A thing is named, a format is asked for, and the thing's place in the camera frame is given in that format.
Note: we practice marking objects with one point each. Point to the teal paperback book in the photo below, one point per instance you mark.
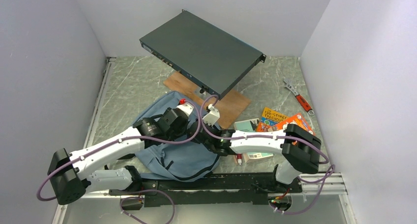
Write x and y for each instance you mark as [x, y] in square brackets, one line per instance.
[250, 126]

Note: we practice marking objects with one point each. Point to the metal stand bracket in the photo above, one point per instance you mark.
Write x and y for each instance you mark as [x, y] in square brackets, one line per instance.
[202, 94]

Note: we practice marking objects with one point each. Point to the blue student backpack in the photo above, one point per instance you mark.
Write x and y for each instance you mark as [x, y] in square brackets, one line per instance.
[181, 162]

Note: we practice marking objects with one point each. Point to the aluminium frame rail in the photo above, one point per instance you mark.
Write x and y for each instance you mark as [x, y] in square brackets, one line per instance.
[110, 62]

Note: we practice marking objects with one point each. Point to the orange cartoon book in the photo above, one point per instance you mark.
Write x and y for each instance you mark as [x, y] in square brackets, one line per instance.
[297, 119]

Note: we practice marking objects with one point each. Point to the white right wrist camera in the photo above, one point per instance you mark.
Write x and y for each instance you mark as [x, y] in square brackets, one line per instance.
[212, 116]

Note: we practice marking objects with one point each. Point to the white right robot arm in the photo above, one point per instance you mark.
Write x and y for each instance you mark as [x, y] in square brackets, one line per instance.
[299, 148]

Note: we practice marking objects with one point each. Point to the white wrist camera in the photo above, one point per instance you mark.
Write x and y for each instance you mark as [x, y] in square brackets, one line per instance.
[212, 116]
[185, 107]

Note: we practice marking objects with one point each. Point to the dark teal rack server unit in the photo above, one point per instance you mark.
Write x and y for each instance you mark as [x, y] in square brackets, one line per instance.
[214, 60]

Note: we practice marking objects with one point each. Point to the red handled adjustable wrench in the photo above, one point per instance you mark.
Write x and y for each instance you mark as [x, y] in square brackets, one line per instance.
[304, 104]

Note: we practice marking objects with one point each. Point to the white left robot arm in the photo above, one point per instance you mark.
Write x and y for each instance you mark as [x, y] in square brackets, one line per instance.
[74, 174]

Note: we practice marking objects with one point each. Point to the brown wooden board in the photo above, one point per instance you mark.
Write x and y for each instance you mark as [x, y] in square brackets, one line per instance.
[230, 106]

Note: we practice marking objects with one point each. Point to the yellow treehouse book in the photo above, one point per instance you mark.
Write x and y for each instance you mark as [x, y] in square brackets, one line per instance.
[269, 120]

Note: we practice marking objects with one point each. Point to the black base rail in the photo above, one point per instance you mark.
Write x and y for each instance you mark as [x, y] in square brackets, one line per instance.
[248, 187]

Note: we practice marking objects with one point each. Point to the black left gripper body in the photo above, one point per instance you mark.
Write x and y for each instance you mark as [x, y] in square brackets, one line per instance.
[173, 136]

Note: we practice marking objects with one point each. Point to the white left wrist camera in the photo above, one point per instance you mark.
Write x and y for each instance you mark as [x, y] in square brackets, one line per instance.
[185, 107]

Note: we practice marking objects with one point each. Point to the brown pencil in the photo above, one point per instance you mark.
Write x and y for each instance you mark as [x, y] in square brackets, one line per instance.
[234, 157]

